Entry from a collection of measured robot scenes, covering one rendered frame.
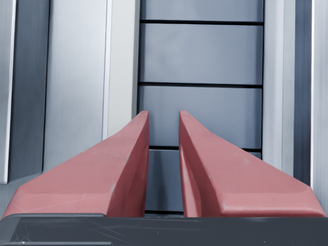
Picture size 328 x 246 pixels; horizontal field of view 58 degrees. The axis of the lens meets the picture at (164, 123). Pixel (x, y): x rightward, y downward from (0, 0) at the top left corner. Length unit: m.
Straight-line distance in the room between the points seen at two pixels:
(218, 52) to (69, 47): 0.12
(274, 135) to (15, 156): 0.16
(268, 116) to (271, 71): 0.03
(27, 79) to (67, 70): 0.04
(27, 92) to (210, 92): 0.12
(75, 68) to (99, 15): 0.05
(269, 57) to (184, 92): 0.06
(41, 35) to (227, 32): 0.13
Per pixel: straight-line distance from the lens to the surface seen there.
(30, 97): 0.23
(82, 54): 0.25
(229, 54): 0.19
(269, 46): 0.20
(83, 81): 0.24
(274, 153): 0.19
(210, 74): 0.18
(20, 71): 0.21
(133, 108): 0.15
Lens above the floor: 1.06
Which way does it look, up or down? 87 degrees down
